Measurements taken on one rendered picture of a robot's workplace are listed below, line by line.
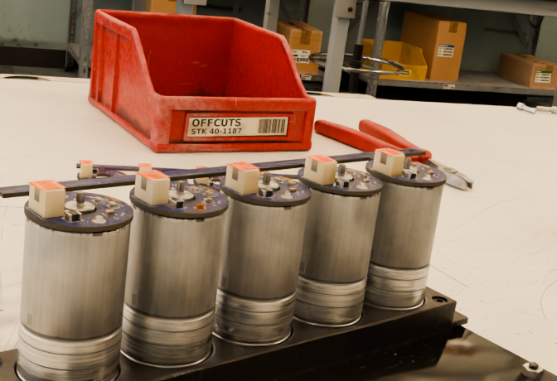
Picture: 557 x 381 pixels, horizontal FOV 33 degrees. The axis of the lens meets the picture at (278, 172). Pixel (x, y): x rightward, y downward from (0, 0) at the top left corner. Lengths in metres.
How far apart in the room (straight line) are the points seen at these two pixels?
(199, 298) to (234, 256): 0.02
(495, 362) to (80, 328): 0.13
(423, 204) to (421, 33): 4.68
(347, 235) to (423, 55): 4.67
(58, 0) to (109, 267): 4.45
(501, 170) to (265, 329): 0.34
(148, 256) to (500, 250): 0.23
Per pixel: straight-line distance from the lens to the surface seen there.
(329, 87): 2.82
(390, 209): 0.29
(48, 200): 0.22
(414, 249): 0.29
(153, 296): 0.24
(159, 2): 4.31
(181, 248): 0.23
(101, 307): 0.22
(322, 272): 0.27
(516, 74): 5.26
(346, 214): 0.27
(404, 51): 5.04
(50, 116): 0.57
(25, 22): 4.67
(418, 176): 0.29
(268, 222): 0.25
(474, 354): 0.30
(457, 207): 0.49
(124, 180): 0.25
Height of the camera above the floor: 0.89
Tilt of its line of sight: 16 degrees down
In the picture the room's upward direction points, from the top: 7 degrees clockwise
